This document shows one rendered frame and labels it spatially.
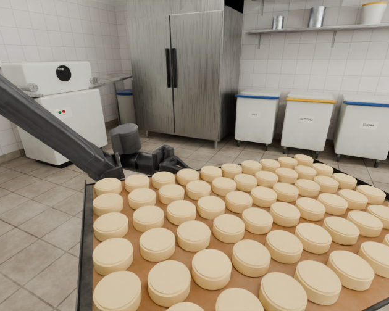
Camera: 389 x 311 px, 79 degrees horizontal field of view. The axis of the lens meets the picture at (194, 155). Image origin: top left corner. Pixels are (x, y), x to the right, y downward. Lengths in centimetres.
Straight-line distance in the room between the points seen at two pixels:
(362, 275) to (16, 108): 61
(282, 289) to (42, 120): 50
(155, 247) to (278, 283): 16
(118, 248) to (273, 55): 369
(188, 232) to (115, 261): 11
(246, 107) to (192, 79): 82
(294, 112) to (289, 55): 95
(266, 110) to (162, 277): 307
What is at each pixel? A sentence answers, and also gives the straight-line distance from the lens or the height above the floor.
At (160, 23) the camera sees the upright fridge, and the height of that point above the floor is 165.
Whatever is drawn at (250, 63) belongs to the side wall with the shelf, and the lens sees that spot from 393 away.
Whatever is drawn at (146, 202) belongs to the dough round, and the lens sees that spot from 43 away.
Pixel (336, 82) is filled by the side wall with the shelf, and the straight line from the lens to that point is 385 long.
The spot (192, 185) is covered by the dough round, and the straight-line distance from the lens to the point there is 48.
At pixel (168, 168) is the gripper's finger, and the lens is 57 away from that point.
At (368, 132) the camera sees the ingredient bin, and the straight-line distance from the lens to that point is 333.
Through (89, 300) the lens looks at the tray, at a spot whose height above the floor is 101.
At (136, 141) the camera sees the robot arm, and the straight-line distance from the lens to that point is 60.
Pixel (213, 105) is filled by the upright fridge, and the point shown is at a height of 64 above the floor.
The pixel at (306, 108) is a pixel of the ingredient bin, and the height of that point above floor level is 66.
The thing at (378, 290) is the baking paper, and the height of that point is 99.
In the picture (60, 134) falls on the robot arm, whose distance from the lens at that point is 57.
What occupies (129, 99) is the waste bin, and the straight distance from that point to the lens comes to 446.
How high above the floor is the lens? 126
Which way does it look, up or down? 23 degrees down
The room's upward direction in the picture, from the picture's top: 1 degrees counter-clockwise
